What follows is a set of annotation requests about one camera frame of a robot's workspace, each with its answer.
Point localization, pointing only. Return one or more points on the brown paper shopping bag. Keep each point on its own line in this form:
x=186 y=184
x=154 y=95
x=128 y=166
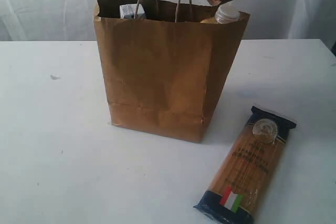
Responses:
x=164 y=74

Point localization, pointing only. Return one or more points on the yellow grain bottle white cap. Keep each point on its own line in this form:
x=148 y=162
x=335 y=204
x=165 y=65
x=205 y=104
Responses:
x=225 y=14

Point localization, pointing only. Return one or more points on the white backdrop curtain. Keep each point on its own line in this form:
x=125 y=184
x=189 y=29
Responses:
x=72 y=19

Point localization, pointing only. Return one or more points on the small blue white milk carton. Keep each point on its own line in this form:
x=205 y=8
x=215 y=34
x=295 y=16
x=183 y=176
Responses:
x=127 y=11

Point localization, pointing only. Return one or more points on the spaghetti package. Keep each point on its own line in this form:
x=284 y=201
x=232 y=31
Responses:
x=239 y=185

